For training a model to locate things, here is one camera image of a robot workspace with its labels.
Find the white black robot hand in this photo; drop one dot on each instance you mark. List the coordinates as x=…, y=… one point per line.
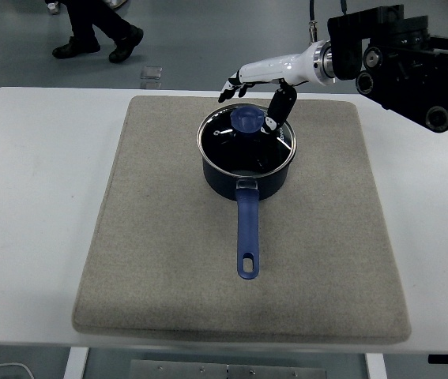
x=275, y=67

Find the glass pot lid blue knob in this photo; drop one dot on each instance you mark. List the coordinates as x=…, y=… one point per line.
x=223, y=146

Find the square metal floor plate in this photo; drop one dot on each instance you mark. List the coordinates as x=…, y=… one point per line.
x=150, y=85
x=151, y=72

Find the person with black shoes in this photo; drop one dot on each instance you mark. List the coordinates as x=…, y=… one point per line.
x=85, y=27

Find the beige fabric mat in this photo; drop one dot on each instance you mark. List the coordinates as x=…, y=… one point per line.
x=168, y=256

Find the person with light shoes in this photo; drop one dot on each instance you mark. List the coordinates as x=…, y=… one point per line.
x=53, y=7

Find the grey metal plate with screws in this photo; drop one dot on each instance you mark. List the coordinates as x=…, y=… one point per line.
x=227, y=371

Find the white table leg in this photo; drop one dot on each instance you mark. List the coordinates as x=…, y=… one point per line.
x=75, y=363
x=377, y=367

